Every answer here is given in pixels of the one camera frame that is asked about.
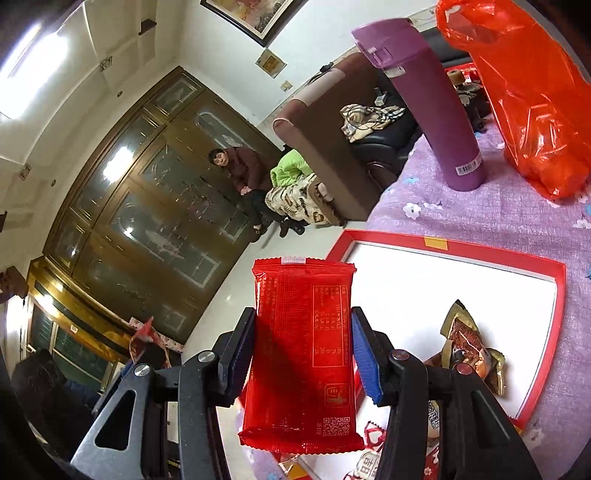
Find large red snack packet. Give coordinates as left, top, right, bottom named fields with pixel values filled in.
left=238, top=258, right=363, bottom=455

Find red white candy packet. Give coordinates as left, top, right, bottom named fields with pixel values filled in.
left=345, top=421, right=440, bottom=479

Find gold brown snack packet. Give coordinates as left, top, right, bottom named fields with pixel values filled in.
left=425, top=300, right=507, bottom=397

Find red gift box tray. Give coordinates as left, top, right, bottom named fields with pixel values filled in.
left=300, top=230, right=566, bottom=479

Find brown wooden glass doors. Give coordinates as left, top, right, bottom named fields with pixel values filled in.
left=44, top=68, right=280, bottom=343

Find purple floral tablecloth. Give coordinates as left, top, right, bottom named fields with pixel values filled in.
left=366, top=121, right=590, bottom=479

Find patterned blanket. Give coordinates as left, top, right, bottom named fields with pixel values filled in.
left=266, top=174, right=342, bottom=226

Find seated person dark coat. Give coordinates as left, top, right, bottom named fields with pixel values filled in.
left=207, top=147, right=305, bottom=242

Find green jacket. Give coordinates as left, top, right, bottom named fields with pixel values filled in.
left=270, top=149, right=314, bottom=188

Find brown sofa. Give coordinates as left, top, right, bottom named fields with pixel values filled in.
left=273, top=28, right=491, bottom=221

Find red plastic bag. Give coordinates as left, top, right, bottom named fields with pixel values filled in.
left=436, top=1, right=590, bottom=200

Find purple thermos bottle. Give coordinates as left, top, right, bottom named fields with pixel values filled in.
left=352, top=18, right=486, bottom=192

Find framed horse painting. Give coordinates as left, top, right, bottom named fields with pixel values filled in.
left=199, top=0, right=304, bottom=47

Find small wall calendar plaque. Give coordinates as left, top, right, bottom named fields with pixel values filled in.
left=256, top=48, right=287, bottom=78

